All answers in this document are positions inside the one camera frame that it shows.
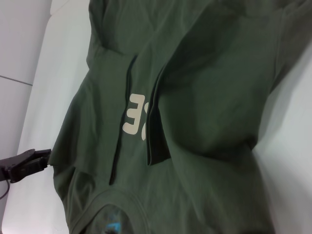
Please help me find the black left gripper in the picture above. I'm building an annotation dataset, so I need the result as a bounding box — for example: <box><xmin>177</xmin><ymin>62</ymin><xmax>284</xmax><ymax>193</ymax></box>
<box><xmin>0</xmin><ymin>148</ymin><xmax>53</xmax><ymax>184</ymax></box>

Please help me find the dark green FREE! T-shirt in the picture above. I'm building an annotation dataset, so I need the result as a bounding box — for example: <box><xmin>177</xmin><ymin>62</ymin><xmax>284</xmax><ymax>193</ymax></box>
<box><xmin>47</xmin><ymin>0</ymin><xmax>312</xmax><ymax>234</ymax></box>

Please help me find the dark left gripper cable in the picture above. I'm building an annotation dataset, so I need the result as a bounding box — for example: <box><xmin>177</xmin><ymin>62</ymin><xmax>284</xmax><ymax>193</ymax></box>
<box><xmin>0</xmin><ymin>179</ymin><xmax>11</xmax><ymax>199</ymax></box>

